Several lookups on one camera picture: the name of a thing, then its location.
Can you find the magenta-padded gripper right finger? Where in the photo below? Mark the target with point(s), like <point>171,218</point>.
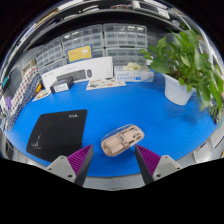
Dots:
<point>163,166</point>

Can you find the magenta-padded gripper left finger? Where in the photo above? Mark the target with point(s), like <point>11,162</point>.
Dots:
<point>63,166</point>

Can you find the pink transparent computer mouse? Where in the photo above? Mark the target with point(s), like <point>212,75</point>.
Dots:
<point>121,140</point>

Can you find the black mouse pad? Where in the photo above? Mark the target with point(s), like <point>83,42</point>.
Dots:
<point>56,133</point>

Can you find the printed picture card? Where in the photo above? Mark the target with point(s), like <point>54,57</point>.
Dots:
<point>41,95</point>
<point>105,83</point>

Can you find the small black box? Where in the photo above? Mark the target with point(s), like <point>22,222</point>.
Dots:
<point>61,86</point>

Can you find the white and blue carton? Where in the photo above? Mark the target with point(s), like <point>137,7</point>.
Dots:
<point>133,76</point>

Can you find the white plastic crate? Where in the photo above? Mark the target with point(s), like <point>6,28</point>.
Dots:
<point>28,68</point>

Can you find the long white keyboard box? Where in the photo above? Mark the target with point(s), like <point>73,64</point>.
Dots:
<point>98,66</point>

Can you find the green plant in white pot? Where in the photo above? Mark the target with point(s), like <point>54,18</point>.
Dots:
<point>180,60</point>

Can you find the yellow and blue box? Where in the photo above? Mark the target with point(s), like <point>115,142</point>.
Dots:
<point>80,53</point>

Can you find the dark wall shelf unit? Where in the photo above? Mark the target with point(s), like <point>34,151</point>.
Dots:
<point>110,15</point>

